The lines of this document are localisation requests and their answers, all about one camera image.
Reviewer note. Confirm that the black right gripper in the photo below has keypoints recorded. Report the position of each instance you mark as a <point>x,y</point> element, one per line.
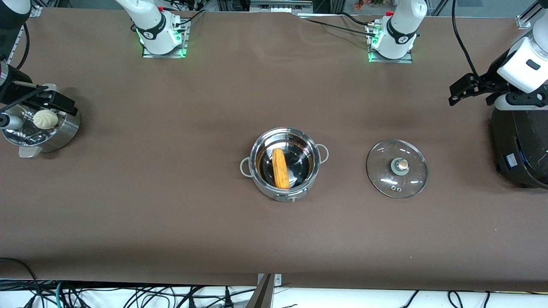
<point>13,90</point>

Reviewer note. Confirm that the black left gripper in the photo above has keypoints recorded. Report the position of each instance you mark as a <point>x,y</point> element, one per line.
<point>491,79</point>

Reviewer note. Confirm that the round glass pot lid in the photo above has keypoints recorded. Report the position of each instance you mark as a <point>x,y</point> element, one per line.
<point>385,171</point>

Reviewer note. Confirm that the yellow corn cob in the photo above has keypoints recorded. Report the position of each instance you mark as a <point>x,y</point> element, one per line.
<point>281,169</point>

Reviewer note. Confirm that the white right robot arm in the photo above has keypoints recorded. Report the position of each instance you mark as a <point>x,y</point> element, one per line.
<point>154,25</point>

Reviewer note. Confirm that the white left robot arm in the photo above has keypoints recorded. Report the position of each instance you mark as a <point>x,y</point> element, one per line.
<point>398,25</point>

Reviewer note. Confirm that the steel steamer pot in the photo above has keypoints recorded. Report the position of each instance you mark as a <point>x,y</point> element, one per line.
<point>64,128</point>

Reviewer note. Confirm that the white steamed bun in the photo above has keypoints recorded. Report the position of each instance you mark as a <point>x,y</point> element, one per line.
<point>45,119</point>

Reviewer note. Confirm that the black rice cooker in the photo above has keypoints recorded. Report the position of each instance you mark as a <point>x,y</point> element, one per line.
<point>522,145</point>

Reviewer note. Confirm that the brown table cover sheet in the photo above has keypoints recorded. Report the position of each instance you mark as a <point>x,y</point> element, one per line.
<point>171,192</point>

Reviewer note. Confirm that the dark grey support beam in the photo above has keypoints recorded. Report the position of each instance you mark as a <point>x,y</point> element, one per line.
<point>261,297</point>

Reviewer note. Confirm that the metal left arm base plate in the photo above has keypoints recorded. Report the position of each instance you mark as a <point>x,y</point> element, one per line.
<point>404,60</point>

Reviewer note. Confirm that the aluminium frame profile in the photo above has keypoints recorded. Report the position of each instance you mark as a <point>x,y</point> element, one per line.
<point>528,15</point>

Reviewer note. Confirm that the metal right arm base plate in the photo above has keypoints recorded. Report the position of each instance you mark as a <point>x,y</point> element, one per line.
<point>165,54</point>

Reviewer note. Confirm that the metal table edge bracket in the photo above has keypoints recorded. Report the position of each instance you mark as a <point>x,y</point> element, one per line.
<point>278,279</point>

